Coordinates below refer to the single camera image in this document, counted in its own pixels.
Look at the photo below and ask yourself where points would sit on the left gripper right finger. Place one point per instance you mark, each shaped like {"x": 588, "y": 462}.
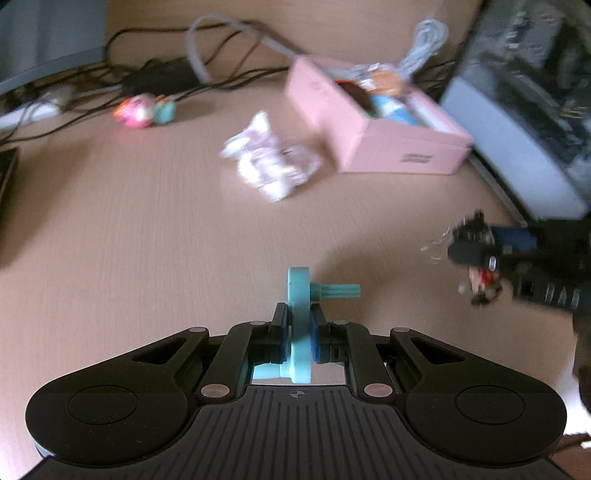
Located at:
{"x": 362, "y": 354}

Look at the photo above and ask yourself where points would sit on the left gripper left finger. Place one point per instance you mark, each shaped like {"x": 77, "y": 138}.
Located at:
{"x": 231, "y": 359}

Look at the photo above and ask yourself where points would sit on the teal plastic spool toy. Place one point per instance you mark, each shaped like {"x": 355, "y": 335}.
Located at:
{"x": 300, "y": 336}

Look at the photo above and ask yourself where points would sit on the cartoon boy keychain figure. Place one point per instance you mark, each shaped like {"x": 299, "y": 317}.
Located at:
{"x": 466, "y": 244}

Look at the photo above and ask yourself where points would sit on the white pink wrapper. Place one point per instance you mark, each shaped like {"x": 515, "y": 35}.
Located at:
{"x": 272, "y": 163}

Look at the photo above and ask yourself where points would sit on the blue white tissue pack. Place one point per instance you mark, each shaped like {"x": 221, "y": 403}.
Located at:
{"x": 389, "y": 108}

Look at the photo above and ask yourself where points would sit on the pink teal duck toy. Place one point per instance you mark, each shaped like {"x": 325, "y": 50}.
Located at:
{"x": 144, "y": 110}

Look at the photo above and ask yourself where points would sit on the orange snack packet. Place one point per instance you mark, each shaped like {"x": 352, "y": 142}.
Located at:
{"x": 386, "y": 82}

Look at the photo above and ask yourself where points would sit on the glass-sided computer case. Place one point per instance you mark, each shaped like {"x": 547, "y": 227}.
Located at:
{"x": 520, "y": 86}

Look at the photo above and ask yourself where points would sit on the pink cardboard box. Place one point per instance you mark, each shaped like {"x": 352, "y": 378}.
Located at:
{"x": 359, "y": 143}

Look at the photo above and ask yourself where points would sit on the red brown round toy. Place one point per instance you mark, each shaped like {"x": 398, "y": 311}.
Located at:
{"x": 360, "y": 96}

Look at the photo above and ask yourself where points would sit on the black keyboard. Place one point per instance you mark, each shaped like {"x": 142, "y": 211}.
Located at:
{"x": 9, "y": 160}

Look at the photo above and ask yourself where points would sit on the grey monitor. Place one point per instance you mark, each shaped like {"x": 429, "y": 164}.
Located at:
{"x": 40, "y": 38}

